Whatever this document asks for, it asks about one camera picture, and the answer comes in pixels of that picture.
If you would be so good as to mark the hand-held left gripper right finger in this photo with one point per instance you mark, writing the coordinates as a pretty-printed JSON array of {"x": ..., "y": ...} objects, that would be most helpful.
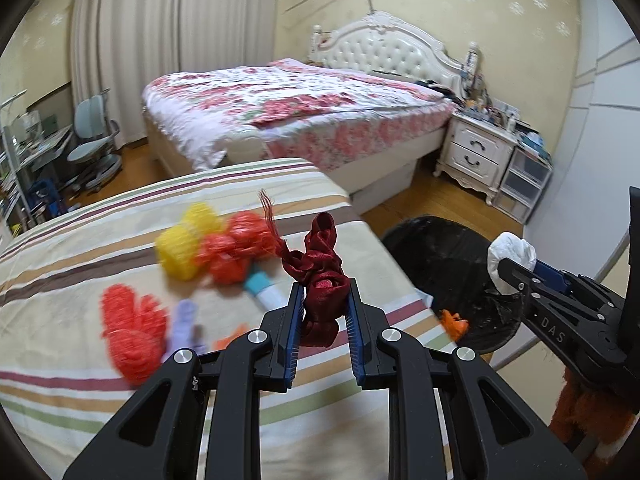
[{"x": 356, "y": 340}]

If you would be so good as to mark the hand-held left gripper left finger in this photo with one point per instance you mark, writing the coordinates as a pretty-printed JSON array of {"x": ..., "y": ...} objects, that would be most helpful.
[{"x": 295, "y": 330}]

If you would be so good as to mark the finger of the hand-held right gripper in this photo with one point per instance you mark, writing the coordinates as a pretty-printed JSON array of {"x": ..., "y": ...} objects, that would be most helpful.
[
  {"x": 550, "y": 275},
  {"x": 517, "y": 272}
]

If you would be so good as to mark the white tissue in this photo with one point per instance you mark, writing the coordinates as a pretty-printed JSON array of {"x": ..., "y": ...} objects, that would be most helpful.
[{"x": 515, "y": 247}]

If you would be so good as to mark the dark red satin ribbon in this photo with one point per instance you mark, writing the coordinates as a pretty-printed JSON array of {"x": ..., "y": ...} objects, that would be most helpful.
[{"x": 322, "y": 285}]

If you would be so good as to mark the orange wrapper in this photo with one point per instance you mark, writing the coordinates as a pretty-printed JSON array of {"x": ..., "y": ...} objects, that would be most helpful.
[
  {"x": 227, "y": 342},
  {"x": 452, "y": 325}
]

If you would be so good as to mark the bin with black bag liner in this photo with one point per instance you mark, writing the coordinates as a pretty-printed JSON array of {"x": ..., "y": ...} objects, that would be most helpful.
[{"x": 440, "y": 260}]

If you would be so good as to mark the red mesh net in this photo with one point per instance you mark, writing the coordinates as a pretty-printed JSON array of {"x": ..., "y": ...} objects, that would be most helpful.
[{"x": 235, "y": 250}]

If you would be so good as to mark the lavender wrapper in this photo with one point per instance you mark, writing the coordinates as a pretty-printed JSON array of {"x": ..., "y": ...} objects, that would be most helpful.
[{"x": 185, "y": 325}]

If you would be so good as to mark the yellow foam fruit net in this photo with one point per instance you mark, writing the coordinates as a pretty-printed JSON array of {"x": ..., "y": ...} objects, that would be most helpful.
[{"x": 187, "y": 245}]

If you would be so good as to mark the red foam fruit net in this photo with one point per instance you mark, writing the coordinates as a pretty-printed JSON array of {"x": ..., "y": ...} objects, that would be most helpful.
[{"x": 132, "y": 330}]

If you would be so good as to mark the clear plastic drawer unit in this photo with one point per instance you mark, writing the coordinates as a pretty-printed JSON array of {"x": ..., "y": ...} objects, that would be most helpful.
[{"x": 522, "y": 180}]

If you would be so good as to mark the blue items pile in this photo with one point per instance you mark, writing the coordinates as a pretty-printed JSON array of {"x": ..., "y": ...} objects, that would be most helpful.
[{"x": 532, "y": 140}]

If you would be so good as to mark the white nightstand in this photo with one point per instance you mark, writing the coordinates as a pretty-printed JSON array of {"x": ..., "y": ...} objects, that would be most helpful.
[{"x": 475, "y": 145}]

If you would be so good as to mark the wardrobe with sliding doors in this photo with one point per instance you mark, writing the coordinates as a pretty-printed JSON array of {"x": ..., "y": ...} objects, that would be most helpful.
[{"x": 600, "y": 135}]

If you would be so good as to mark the clutter of small bottles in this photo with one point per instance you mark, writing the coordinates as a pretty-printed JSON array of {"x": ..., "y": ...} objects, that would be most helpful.
[{"x": 487, "y": 107}]

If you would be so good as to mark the dark clothes pile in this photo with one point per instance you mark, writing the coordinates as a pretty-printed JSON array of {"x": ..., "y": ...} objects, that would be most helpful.
[{"x": 435, "y": 85}]

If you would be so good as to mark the striped blanket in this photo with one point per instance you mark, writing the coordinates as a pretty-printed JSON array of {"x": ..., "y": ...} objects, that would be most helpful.
[{"x": 125, "y": 210}]

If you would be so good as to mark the floral quilt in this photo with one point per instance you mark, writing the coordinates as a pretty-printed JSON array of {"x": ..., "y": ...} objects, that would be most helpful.
[{"x": 300, "y": 95}]

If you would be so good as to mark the white bed with tufted headboard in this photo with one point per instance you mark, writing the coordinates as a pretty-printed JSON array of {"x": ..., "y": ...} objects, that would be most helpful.
[{"x": 385, "y": 47}]

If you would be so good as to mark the grey-green desk chair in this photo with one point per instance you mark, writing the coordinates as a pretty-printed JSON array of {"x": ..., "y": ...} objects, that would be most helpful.
[{"x": 95, "y": 135}]

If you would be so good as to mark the blue stool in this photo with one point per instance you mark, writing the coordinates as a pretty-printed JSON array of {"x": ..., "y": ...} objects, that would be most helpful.
[{"x": 42, "y": 195}]

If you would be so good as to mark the cluttered desk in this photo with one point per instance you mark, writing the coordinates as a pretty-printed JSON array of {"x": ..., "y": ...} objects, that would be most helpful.
[{"x": 35, "y": 150}]

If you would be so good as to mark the beige curtain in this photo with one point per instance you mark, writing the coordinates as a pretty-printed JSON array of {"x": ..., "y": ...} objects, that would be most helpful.
[{"x": 175, "y": 35}]

